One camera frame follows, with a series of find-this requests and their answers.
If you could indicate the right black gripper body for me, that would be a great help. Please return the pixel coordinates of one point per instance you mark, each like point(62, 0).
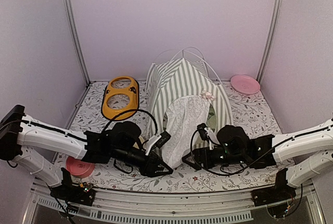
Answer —
point(237, 159)

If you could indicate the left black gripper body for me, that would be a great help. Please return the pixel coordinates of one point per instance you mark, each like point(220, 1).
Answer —
point(123, 156)

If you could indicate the green patterned cushion mat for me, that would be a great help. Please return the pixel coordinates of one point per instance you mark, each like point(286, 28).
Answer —
point(211, 119)

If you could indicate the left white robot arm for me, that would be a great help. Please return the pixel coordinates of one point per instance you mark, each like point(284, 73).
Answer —
point(20, 133)

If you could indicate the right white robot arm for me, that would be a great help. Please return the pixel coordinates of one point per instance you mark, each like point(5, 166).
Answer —
point(315, 141)

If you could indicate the red cat-ear pet bowl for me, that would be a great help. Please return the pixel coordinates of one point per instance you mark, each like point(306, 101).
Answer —
point(79, 168)

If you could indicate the pink plate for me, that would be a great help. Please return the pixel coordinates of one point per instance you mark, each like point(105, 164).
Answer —
point(245, 84)

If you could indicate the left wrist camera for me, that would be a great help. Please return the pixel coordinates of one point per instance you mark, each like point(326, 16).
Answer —
point(156, 141)

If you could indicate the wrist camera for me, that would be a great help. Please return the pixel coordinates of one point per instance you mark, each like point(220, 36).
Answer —
point(156, 141)
point(208, 135)

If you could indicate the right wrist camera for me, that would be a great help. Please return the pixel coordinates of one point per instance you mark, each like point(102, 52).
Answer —
point(208, 135)

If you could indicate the front aluminium rail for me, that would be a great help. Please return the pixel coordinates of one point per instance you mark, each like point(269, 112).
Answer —
point(180, 198)

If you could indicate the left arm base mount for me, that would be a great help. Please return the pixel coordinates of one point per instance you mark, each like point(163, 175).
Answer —
point(82, 193)

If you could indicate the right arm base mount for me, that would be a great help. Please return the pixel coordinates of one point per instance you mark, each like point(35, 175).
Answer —
point(272, 194)

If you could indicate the right aluminium frame post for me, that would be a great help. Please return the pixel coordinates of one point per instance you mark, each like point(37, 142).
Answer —
point(269, 40)

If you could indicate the aluminium frame post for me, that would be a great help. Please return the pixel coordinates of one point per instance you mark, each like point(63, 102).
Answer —
point(76, 41)
point(269, 40)

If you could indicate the left aluminium frame post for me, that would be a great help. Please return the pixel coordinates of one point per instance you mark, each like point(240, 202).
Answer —
point(76, 41)

